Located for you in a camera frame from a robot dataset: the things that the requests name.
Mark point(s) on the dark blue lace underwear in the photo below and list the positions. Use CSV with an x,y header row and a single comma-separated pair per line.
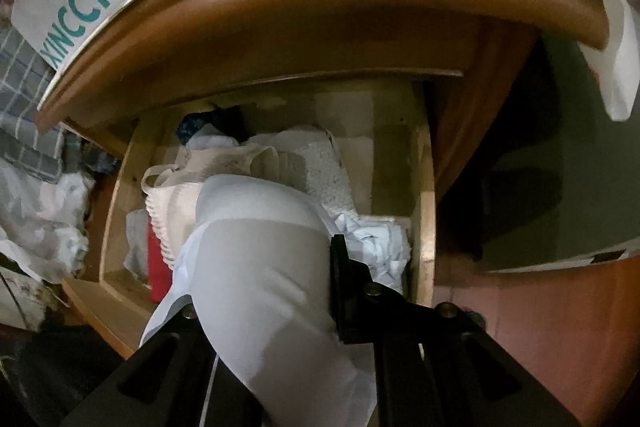
x,y
192,124

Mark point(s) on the grey plaid cloth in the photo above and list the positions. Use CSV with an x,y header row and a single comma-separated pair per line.
x,y
20,72

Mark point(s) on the small white cloth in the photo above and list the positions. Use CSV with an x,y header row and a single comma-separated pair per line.
x,y
135,242

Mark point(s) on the cream lace undergarment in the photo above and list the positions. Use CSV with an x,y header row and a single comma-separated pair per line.
x,y
170,207

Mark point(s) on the white crumpled cloth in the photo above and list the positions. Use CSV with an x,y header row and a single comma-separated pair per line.
x,y
35,212

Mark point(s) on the pale blue underwear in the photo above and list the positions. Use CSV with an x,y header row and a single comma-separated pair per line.
x,y
375,247

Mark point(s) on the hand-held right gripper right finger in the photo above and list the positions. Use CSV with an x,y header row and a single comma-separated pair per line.
x,y
345,287

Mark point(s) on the white patterned cover sheet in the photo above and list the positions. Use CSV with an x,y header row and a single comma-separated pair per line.
x,y
615,72

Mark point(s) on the white knitted cloth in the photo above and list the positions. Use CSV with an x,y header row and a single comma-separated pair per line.
x,y
325,177

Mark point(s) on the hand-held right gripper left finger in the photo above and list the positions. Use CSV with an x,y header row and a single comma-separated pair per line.
x,y
165,357

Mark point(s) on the white grey underwear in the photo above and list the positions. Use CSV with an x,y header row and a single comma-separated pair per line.
x,y
260,282

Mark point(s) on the grey box cabinet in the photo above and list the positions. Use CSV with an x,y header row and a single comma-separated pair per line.
x,y
575,157

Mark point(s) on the red cloth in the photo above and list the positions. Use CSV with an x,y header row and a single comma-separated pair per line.
x,y
157,272

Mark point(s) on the dark blue patterned cloth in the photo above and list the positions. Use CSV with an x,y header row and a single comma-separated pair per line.
x,y
102,162

